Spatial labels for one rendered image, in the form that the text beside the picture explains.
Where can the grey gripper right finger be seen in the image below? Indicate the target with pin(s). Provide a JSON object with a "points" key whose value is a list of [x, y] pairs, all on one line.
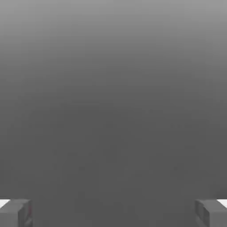
{"points": [[213, 214]]}

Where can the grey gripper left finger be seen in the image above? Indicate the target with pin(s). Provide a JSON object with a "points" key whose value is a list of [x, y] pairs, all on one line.
{"points": [[12, 214]]}

